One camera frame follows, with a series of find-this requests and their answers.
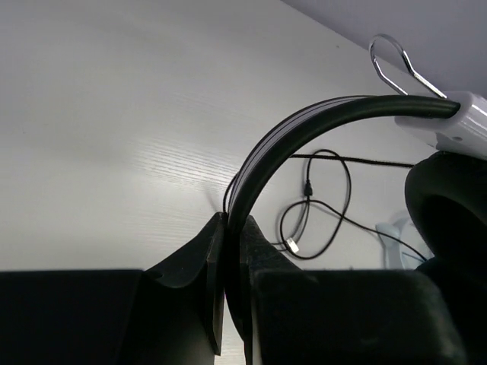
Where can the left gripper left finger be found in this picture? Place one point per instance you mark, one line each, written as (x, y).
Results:
(196, 268)

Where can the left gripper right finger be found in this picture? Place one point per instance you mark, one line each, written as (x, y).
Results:
(266, 276)

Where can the white black headphones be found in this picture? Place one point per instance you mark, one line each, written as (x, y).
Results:
(453, 123)

